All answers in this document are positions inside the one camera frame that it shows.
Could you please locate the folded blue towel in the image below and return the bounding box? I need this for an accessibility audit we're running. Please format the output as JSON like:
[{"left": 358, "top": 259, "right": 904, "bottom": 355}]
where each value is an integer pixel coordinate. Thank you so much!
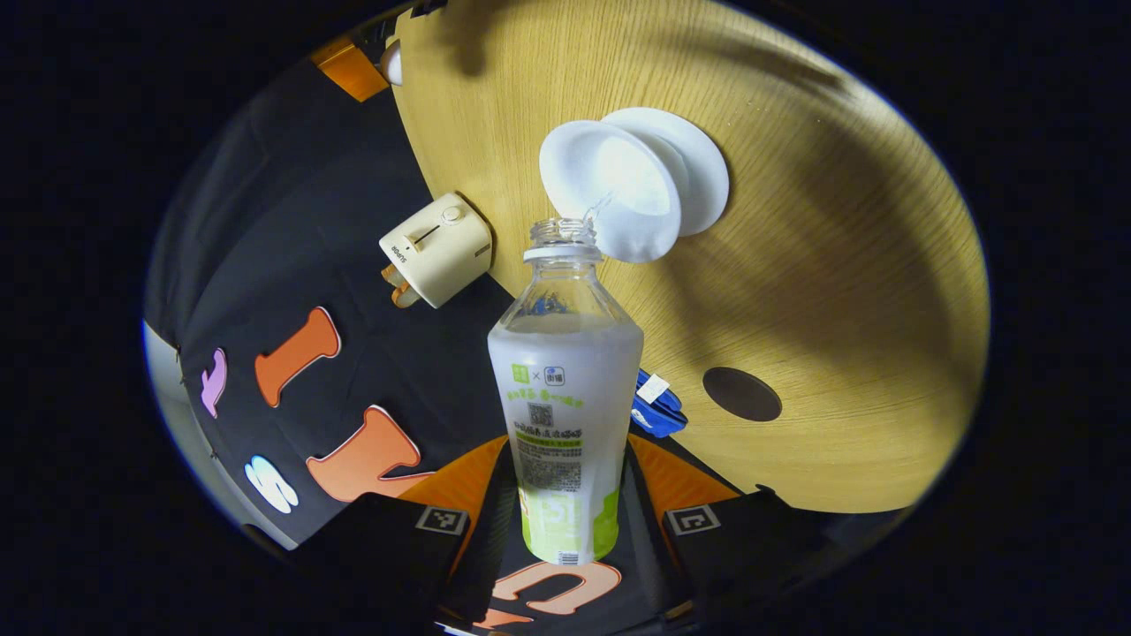
[{"left": 631, "top": 369, "right": 688, "bottom": 439}]

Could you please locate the cream toaster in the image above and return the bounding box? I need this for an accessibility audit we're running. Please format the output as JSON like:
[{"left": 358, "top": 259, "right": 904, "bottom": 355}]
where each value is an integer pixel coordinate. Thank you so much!
[{"left": 379, "top": 193, "right": 493, "bottom": 309}]

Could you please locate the clear water bottle green label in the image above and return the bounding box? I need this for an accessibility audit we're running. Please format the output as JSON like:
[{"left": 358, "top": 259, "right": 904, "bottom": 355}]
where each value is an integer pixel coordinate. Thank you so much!
[{"left": 488, "top": 217, "right": 645, "bottom": 566}]

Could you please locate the dark brown round coaster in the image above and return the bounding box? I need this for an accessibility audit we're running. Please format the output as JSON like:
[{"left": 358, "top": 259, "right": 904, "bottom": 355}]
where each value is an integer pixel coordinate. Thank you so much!
[{"left": 702, "top": 367, "right": 784, "bottom": 422}]

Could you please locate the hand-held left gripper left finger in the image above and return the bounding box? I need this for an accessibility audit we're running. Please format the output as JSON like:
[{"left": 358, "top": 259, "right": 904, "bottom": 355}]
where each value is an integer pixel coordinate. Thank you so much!
[{"left": 292, "top": 435, "right": 522, "bottom": 624}]

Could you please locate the black backdrop cloth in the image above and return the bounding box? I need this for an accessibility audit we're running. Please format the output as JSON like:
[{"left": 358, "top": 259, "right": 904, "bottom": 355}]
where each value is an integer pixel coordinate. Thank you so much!
[{"left": 143, "top": 53, "right": 672, "bottom": 632}]

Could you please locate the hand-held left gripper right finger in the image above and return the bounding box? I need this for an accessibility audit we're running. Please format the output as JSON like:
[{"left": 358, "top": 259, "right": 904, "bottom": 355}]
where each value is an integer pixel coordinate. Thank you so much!
[{"left": 623, "top": 433, "right": 849, "bottom": 624}]

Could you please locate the white teacup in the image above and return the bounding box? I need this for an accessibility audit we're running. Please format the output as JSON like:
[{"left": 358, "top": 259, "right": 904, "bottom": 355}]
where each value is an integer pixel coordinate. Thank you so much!
[{"left": 539, "top": 120, "right": 690, "bottom": 264}]

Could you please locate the white saucer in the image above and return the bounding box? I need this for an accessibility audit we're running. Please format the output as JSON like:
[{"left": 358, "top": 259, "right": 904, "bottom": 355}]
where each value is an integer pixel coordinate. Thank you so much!
[{"left": 601, "top": 107, "right": 731, "bottom": 238}]

